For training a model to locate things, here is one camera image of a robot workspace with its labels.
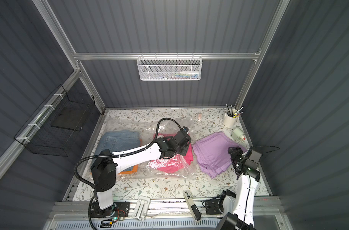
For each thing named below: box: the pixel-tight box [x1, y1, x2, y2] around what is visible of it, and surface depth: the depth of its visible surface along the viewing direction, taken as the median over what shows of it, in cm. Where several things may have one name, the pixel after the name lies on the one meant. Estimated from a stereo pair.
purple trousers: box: [191, 132, 248, 179], surface depth 93 cm
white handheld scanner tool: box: [183, 190, 202, 223], surface depth 72 cm
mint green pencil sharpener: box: [231, 127, 246, 143], surface depth 98 cm
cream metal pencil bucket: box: [223, 108, 240, 128], surface depth 107 cm
